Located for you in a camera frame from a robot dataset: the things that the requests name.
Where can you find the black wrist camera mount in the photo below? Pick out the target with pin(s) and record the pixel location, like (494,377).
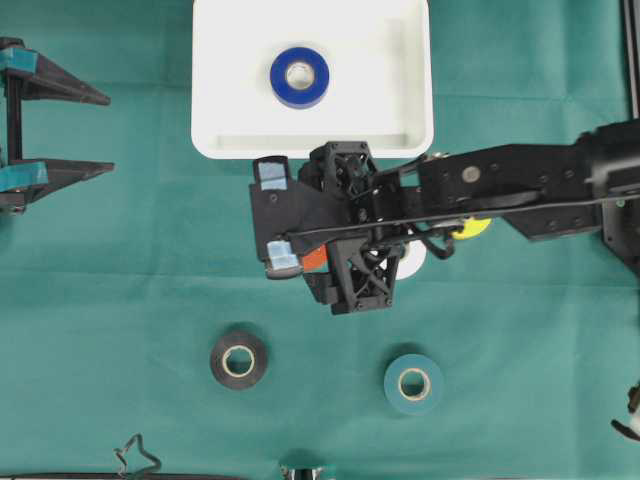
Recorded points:
(364,255)

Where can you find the yellow tape roll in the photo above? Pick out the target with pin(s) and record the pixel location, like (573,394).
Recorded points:
(471,228)

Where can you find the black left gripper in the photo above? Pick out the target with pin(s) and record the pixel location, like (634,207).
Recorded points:
(289,217)

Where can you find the green table cloth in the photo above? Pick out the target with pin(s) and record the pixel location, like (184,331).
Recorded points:
(114,292)

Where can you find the red tape roll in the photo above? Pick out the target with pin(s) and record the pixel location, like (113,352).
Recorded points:
(315,259)

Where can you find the green tape roll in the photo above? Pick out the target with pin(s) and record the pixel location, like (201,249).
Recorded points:
(413,384)

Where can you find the metal camera stand top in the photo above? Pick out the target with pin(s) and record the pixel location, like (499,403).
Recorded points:
(318,472)

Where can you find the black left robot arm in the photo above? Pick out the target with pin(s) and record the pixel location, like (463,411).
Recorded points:
(544,191)

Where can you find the blue tape roll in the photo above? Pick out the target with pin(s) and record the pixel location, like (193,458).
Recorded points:
(299,77)

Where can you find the white tape roll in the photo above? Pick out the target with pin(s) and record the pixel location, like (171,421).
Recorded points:
(412,260)

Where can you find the black tape roll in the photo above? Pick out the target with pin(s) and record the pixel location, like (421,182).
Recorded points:
(238,360)

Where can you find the opposite gripper black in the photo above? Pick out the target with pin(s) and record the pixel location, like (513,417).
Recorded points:
(27,74)

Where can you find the black aluminium rail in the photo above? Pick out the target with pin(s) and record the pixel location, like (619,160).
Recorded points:
(630,11)

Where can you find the white plastic case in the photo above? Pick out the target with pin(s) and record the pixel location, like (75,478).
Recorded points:
(380,89)

